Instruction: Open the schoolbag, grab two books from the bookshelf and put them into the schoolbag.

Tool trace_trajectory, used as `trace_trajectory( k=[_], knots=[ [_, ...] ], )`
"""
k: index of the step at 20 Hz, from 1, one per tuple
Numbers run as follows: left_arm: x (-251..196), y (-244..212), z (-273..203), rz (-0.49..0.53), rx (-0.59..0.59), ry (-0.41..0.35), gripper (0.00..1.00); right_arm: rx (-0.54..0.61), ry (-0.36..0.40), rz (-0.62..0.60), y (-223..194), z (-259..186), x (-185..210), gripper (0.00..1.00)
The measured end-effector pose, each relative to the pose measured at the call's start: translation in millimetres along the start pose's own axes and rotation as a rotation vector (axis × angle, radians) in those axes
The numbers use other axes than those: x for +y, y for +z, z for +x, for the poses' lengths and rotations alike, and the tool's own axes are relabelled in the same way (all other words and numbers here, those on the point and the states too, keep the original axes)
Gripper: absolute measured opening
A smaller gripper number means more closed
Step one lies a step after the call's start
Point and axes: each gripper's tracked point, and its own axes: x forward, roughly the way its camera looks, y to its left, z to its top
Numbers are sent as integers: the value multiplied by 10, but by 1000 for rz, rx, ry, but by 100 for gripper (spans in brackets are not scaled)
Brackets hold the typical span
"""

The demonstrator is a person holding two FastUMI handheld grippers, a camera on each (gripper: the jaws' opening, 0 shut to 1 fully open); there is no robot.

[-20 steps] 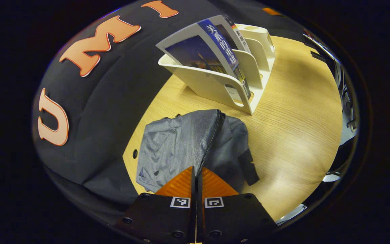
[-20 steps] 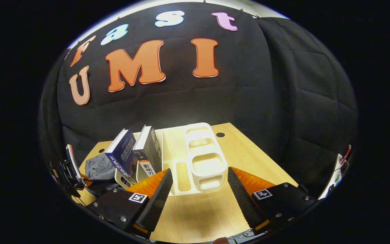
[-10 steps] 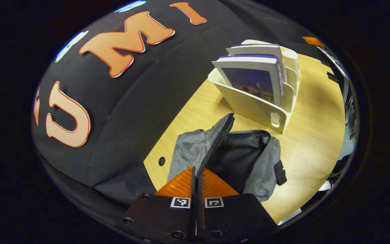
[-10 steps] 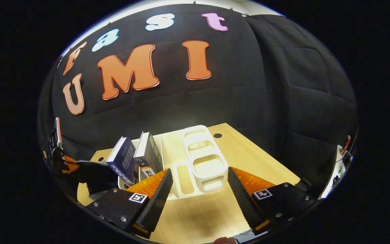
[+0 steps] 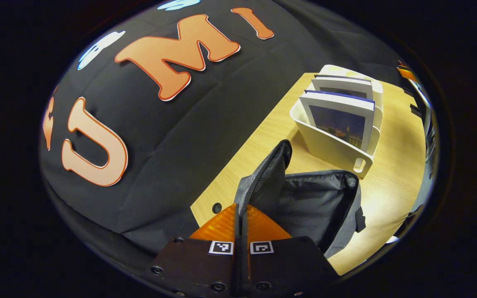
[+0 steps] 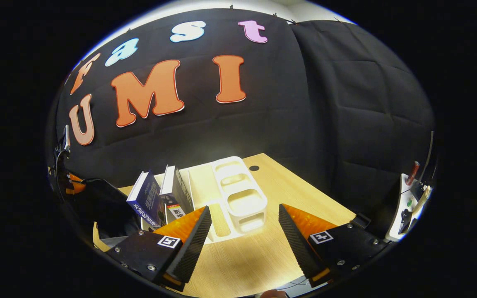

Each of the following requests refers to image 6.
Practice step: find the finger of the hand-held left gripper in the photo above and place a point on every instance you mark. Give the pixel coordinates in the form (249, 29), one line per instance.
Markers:
(75, 184)

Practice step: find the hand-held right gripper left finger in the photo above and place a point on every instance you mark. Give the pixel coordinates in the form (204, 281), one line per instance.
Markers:
(193, 244)

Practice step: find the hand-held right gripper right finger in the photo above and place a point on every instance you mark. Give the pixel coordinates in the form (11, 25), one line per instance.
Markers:
(296, 244)

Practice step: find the grey schoolbag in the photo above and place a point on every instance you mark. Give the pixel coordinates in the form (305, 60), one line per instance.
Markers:
(106, 207)

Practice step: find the white spine portrait book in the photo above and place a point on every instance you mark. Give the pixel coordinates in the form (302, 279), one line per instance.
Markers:
(176, 190)

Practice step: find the white bookshelf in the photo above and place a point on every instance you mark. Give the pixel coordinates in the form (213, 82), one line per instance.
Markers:
(242, 203)

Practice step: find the blue cover book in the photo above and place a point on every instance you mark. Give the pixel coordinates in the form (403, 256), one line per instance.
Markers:
(145, 198)

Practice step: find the white side table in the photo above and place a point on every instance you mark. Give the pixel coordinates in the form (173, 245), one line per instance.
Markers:
(404, 203)

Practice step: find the row of cloth clips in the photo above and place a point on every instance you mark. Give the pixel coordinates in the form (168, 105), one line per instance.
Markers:
(275, 15)

